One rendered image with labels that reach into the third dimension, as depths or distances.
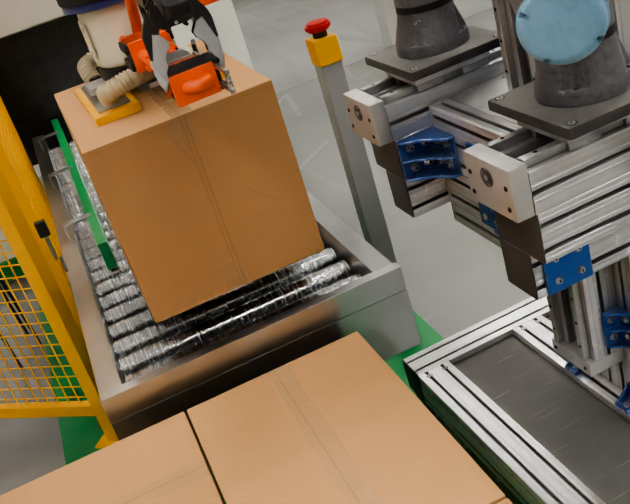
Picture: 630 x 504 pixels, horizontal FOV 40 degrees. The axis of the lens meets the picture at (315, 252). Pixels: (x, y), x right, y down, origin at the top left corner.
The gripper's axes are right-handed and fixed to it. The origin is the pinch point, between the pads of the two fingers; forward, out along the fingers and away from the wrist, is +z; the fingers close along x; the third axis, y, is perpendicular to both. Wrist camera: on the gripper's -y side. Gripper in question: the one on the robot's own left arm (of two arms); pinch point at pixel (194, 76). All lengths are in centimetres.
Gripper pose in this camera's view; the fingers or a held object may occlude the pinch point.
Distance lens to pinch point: 143.8
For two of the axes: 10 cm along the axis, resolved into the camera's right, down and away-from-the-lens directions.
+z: 2.7, 8.5, 4.5
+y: -3.7, -3.4, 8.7
